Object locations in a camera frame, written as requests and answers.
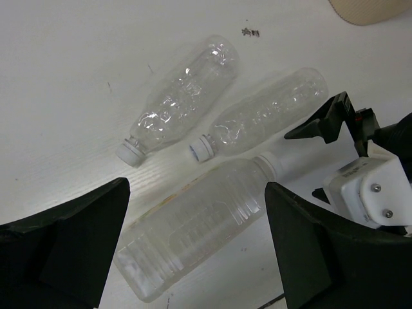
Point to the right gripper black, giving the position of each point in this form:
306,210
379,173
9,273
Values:
327,121

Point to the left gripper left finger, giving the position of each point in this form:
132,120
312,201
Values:
60,257

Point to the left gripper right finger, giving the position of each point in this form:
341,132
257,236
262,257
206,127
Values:
327,261

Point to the long clear bottle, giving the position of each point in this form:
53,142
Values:
258,117

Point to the large square clear bottle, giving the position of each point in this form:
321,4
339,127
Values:
179,234

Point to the crushed clear bottle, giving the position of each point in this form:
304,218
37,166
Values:
181,99

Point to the beige plastic bin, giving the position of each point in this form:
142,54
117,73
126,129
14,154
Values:
367,12

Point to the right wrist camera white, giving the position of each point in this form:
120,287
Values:
373,191

